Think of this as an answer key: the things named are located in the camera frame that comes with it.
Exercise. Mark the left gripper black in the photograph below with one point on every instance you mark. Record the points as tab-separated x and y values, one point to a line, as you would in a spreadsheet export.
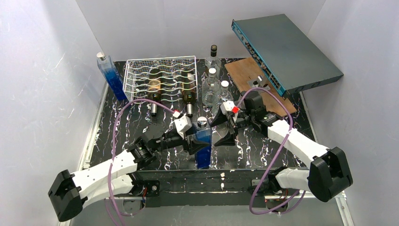
189	142

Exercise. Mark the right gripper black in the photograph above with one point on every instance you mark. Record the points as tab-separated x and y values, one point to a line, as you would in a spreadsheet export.
232	125

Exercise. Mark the clear blue-tinted bottle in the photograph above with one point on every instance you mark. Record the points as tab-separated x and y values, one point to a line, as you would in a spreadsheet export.
203	134

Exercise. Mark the large clear round bottle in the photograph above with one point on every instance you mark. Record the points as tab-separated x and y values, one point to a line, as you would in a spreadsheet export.
222	95

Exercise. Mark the clear bottle white cap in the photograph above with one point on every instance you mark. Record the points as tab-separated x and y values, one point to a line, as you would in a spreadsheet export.
210	86

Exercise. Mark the square bottle dark label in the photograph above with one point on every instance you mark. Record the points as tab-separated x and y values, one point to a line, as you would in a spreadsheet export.
213	61

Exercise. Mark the dark wine bottle silver cap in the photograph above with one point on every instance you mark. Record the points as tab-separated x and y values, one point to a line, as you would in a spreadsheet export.
154	85

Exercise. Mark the blue square bottle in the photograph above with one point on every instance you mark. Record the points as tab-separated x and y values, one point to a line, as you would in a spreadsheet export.
111	75

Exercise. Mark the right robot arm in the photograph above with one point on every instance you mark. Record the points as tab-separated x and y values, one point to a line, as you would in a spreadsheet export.
328	172

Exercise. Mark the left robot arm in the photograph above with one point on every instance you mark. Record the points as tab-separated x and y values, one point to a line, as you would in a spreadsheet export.
70	193

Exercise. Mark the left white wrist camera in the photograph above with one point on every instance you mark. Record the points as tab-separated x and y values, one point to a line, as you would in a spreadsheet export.
182	123

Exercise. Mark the metal bracket on board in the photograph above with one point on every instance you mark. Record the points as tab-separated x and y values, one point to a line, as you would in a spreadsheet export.
259	81

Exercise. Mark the white wire wine rack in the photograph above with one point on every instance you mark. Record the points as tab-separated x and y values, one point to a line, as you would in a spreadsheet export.
137	72

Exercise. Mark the teal network switch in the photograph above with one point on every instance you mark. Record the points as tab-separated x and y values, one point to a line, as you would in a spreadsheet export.
286	56

